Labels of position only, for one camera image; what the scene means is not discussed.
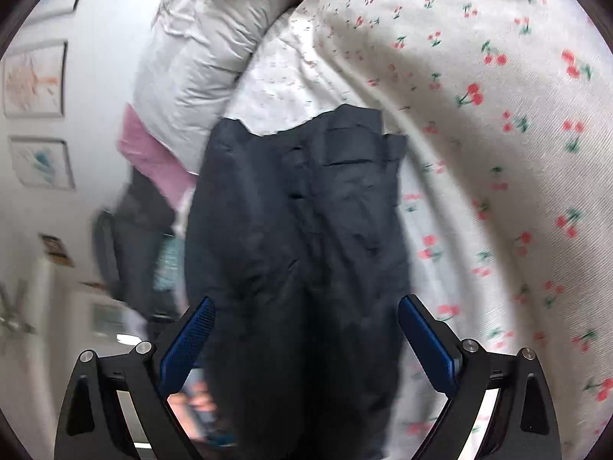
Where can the orange drawing wall picture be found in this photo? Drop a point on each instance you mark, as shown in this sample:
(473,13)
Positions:
(33,81)

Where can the pink pillow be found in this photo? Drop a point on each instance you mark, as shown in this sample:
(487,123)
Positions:
(153,158)

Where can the small dark wall picture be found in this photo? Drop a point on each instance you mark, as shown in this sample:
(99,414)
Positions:
(56,250)

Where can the teal patterned cloth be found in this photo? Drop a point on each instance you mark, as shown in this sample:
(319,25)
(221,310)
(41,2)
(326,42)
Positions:
(167,268)

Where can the dark grey cloth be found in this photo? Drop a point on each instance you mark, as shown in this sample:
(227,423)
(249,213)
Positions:
(139,230)

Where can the cherry print bed sheet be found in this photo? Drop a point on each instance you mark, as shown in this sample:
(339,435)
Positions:
(479,153)

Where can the dark navy puffer jacket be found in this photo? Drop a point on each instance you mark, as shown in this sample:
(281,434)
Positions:
(297,249)

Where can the white pillow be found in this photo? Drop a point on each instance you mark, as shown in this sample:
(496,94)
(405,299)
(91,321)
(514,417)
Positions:
(206,57)

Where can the blue drawing wall picture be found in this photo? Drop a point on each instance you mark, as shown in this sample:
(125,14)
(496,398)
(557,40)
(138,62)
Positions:
(43,163)

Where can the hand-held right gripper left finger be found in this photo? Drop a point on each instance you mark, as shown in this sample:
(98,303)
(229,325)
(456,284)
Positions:
(187,345)

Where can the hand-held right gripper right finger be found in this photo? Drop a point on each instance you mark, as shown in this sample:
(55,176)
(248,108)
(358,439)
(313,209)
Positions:
(428,345)

